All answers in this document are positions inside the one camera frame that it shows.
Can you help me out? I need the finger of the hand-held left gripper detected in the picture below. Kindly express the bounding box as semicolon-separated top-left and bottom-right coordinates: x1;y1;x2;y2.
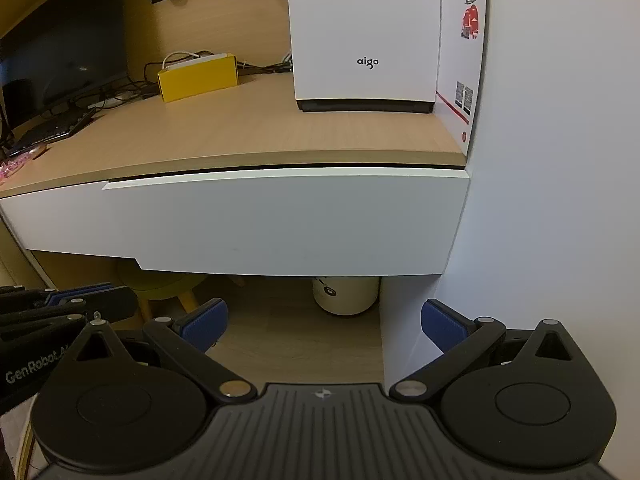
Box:
0;287;137;344
0;282;116;314

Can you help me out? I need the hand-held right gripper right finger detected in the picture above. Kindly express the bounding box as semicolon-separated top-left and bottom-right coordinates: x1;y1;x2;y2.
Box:
389;298;588;403

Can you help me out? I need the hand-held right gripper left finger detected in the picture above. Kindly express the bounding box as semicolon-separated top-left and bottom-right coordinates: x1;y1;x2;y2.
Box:
65;297;258;403

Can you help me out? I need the white desk drawer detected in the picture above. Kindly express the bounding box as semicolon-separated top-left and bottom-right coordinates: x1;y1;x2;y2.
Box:
102;167;471;277
0;180;143;262

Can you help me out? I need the yellow stool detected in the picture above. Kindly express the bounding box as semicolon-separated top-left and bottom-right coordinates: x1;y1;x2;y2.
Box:
117;259;209;322

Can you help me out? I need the white round bin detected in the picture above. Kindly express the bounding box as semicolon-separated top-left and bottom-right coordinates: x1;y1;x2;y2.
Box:
312;276;381;317

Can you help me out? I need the black keyboard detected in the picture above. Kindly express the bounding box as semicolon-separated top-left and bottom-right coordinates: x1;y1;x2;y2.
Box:
7;109;96;154

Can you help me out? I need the yellow cardboard box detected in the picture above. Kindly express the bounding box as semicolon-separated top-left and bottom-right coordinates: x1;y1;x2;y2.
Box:
156;52;239;104

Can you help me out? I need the black computer monitor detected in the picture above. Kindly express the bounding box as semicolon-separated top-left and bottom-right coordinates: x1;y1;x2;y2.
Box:
0;0;129;111

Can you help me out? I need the white printed card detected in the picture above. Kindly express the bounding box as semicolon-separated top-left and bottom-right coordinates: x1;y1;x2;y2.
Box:
435;0;494;156

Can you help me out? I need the white computer case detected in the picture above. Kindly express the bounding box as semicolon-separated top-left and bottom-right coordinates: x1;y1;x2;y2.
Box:
286;0;444;115

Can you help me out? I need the white coiled cable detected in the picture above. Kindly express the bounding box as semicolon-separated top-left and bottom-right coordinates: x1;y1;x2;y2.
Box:
162;50;202;69

